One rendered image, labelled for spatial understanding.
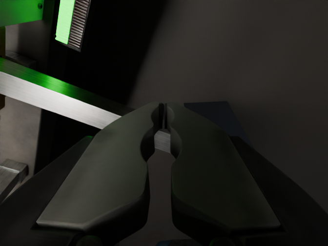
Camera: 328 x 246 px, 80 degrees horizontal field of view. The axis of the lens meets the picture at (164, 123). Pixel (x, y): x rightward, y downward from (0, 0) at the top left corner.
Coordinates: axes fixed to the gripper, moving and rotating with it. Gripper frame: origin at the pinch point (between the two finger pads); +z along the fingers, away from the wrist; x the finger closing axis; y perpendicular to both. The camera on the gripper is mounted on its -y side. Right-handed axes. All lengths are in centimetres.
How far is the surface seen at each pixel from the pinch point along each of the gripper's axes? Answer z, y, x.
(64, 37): 22.2, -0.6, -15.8
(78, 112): 10.6, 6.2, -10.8
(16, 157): 22.6, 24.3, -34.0
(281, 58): 93, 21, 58
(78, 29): 22.2, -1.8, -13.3
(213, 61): 93, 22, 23
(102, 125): 10.6, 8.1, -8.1
